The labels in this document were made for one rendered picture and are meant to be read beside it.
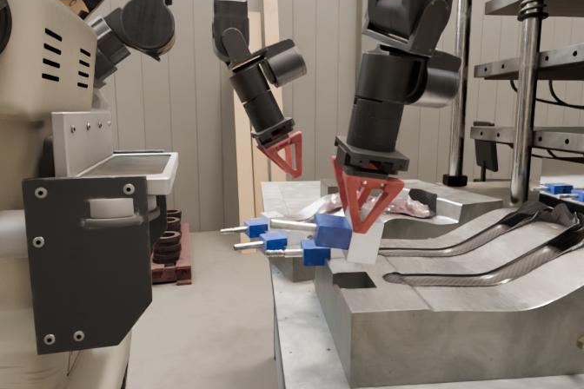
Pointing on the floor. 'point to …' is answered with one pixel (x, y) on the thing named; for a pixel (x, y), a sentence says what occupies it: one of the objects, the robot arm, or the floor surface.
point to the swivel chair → (486, 155)
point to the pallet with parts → (172, 253)
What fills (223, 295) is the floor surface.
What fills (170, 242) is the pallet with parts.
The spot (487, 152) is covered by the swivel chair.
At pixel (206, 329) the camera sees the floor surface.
